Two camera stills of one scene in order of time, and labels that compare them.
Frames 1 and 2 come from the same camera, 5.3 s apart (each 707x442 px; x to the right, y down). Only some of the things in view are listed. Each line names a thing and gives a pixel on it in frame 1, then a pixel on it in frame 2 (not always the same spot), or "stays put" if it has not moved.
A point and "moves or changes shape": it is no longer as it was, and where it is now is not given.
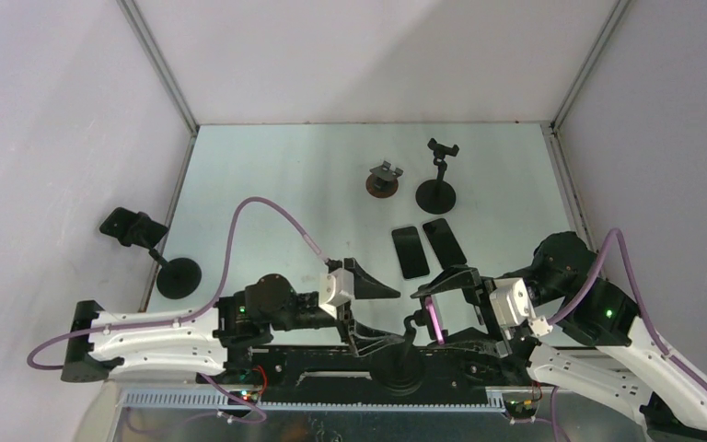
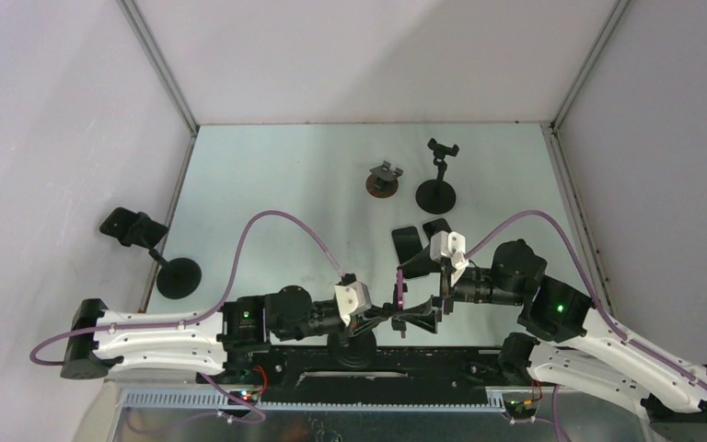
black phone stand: x=399 y=371 to x=360 y=354
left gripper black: x=364 y=340 to x=375 y=316
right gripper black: x=461 y=276 to x=422 y=315
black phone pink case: x=434 y=320 moves or changes shape
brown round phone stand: x=383 y=182 stays put
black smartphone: x=411 y=252 stays put
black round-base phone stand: x=437 y=196 stays put
